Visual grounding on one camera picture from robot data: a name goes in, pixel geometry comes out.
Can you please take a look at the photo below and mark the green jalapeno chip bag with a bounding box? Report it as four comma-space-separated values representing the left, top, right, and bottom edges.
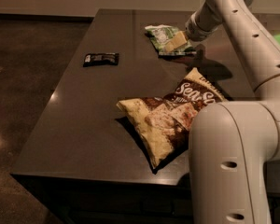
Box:
145, 24, 196, 56

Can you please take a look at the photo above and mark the brown sea salt chip bag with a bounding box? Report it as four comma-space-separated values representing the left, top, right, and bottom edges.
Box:
117, 68, 225, 170

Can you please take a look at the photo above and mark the dark table drawer cabinet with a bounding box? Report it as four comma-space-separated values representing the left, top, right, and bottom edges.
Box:
12, 173, 280, 224

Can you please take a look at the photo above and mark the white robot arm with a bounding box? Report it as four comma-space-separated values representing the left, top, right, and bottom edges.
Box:
186, 0, 280, 224

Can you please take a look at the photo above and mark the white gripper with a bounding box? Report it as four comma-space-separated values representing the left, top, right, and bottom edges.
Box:
164, 14, 217, 52

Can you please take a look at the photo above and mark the black rxbar chocolate bar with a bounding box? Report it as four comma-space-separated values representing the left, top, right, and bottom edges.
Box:
83, 53, 119, 67

